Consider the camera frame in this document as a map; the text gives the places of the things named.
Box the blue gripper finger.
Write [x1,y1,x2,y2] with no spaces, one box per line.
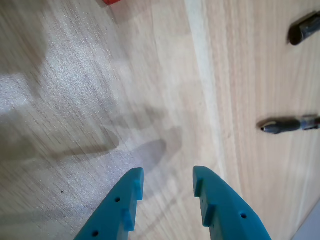
[74,167,145,240]
[192,165,273,240]

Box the clear gel pen black cap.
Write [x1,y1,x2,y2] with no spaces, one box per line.
[286,9,320,46]

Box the red gel pen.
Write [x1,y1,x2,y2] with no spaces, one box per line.
[101,0,124,7]

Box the black gel pen grey grip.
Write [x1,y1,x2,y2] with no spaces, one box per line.
[256,114,320,136]

